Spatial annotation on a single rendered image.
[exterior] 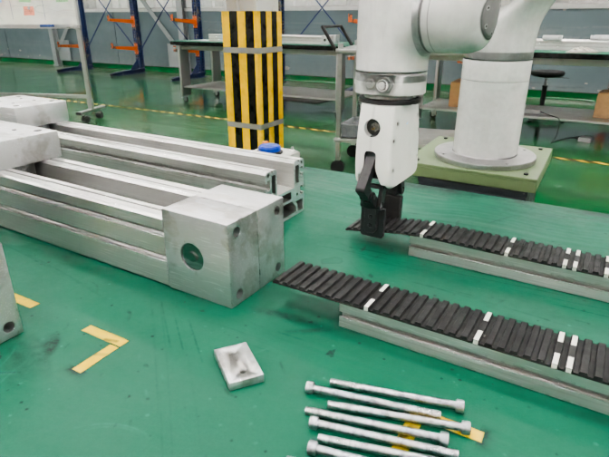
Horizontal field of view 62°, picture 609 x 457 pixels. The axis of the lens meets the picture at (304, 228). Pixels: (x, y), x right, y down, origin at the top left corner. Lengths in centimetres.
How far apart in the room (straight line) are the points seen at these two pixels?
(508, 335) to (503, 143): 59
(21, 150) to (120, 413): 49
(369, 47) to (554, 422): 41
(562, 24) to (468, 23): 753
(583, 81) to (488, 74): 713
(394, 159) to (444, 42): 14
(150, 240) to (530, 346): 39
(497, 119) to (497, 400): 64
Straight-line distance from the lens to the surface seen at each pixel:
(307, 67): 931
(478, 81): 99
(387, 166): 60
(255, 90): 385
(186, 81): 714
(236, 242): 52
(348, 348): 48
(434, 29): 57
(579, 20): 807
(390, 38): 59
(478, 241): 65
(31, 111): 113
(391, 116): 60
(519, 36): 99
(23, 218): 79
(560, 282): 63
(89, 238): 68
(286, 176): 77
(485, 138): 100
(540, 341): 48
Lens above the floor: 106
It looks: 23 degrees down
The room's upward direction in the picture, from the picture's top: straight up
